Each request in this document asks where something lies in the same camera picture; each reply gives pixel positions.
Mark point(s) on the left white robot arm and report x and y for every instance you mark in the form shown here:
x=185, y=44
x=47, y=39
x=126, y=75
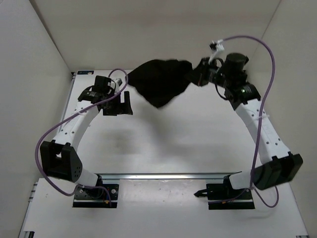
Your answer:
x=59, y=156

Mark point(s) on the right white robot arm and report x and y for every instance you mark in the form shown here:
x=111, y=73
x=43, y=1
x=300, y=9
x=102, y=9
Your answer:
x=278, y=164

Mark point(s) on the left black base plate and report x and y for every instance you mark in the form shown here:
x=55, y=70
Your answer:
x=97, y=198

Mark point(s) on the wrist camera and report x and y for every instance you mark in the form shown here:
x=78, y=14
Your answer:
x=216, y=48
x=116, y=83

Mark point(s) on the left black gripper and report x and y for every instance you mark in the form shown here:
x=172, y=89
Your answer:
x=123, y=106

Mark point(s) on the left blue label sticker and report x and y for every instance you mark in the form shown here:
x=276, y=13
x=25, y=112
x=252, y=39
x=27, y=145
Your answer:
x=85, y=72

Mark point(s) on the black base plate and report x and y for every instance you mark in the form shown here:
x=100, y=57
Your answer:
x=97, y=198
x=223, y=197

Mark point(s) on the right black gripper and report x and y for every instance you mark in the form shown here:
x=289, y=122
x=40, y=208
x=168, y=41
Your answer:
x=198, y=77

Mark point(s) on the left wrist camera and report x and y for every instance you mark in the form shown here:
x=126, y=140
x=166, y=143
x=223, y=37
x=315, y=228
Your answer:
x=116, y=83

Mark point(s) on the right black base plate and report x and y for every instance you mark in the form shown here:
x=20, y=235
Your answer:
x=223, y=197

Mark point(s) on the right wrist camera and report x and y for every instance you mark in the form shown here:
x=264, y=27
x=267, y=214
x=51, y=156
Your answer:
x=216, y=48

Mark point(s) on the black skirt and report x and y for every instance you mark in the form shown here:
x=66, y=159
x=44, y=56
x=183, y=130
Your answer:
x=159, y=81

